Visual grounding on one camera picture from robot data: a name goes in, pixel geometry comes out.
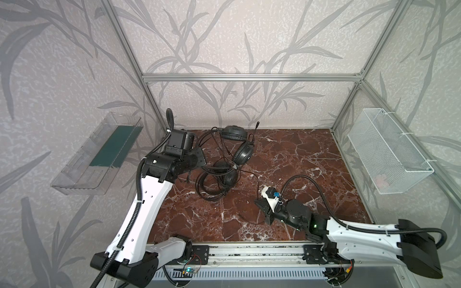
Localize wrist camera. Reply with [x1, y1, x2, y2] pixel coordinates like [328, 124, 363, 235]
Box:
[168, 129, 195, 151]
[261, 186, 282, 212]

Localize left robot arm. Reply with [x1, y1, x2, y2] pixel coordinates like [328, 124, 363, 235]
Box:
[90, 109, 206, 288]

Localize black headphones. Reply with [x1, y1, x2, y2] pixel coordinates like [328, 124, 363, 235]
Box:
[196, 126, 255, 180]
[195, 160, 239, 202]

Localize white wire mesh basket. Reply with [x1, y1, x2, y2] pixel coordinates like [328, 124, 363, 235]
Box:
[348, 108, 434, 195]

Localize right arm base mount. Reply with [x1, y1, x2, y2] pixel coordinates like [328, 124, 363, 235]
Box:
[303, 243, 351, 265]

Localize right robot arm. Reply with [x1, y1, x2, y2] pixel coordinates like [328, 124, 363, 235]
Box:
[254, 187, 447, 286]

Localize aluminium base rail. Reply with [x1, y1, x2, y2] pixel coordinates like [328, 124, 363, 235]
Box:
[104, 242, 408, 269]

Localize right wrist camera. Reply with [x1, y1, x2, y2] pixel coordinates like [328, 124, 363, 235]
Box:
[261, 186, 282, 212]

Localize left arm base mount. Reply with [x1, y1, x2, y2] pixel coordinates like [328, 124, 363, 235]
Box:
[177, 245, 210, 265]

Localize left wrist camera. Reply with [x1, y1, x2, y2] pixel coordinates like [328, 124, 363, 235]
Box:
[168, 129, 195, 151]

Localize clear plastic wall bin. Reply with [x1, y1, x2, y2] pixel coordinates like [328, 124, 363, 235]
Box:
[50, 112, 144, 196]

